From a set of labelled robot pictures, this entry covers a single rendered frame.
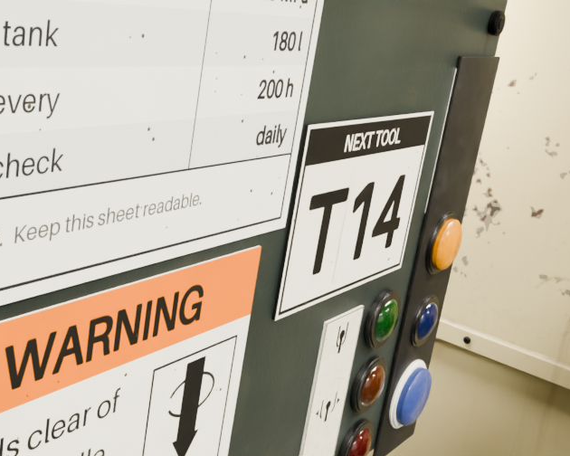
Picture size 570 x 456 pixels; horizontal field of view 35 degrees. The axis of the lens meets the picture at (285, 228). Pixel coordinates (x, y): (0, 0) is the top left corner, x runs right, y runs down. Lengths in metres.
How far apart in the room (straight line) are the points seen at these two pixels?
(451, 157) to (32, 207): 0.24
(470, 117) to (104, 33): 0.24
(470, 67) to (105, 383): 0.23
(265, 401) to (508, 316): 0.88
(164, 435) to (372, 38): 0.15
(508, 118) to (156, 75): 0.95
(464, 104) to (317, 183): 0.12
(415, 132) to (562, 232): 0.79
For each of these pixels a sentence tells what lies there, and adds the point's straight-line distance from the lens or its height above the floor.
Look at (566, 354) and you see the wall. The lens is 1.19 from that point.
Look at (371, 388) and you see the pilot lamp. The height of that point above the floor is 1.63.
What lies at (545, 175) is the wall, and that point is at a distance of 1.15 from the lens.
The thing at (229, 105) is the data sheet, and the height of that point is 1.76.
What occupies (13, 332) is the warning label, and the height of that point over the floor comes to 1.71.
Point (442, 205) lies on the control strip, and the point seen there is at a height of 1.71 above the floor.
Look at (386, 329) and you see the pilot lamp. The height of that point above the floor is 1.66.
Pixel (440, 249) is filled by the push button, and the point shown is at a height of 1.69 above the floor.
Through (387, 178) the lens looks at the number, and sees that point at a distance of 0.36.
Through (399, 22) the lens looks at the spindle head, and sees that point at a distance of 0.34.
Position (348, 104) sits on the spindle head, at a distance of 0.32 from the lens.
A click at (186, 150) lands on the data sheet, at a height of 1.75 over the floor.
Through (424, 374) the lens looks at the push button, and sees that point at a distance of 0.45.
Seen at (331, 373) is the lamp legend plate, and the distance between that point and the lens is 0.37.
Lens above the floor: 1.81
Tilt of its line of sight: 17 degrees down
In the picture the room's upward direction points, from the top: 10 degrees clockwise
